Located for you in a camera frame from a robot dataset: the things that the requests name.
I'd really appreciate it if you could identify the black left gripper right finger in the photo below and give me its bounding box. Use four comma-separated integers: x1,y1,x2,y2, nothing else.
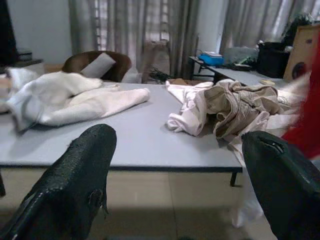
241,131,320,240

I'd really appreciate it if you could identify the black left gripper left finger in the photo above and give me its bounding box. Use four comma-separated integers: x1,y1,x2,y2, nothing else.
0,123,118,240

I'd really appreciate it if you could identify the red garment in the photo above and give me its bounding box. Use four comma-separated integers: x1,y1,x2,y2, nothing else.
281,32,320,160

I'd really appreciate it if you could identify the cream fleece jacket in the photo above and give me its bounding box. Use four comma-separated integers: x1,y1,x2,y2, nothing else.
0,67,151,133

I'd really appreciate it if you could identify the light grey table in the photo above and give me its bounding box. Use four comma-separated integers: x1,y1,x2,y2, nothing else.
0,82,245,197

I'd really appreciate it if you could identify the beige stitched garment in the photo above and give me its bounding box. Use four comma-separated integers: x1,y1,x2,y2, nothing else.
203,81,280,141

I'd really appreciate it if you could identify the grey long table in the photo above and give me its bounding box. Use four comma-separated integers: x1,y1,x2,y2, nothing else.
188,56,288,87

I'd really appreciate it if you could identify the grey pillow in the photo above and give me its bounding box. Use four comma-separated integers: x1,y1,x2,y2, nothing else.
79,53,117,78

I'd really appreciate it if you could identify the brown chair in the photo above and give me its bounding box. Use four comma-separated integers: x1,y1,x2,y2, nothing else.
61,50,133,83

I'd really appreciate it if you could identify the black bin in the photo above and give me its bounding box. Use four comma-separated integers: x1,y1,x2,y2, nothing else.
256,41,291,79

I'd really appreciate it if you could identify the white printed shirt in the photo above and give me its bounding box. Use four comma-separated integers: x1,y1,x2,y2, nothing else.
164,78,308,228

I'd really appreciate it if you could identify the wooden speaker box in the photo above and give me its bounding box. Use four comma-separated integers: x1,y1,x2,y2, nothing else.
283,24,317,82

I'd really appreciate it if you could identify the blue box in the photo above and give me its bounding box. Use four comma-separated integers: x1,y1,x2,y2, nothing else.
198,51,225,66

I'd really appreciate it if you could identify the dark green plant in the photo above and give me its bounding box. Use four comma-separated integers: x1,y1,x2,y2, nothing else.
282,14,313,45

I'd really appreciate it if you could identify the grey sheer curtain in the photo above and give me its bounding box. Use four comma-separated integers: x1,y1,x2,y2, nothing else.
219,0,320,51
68,0,201,83

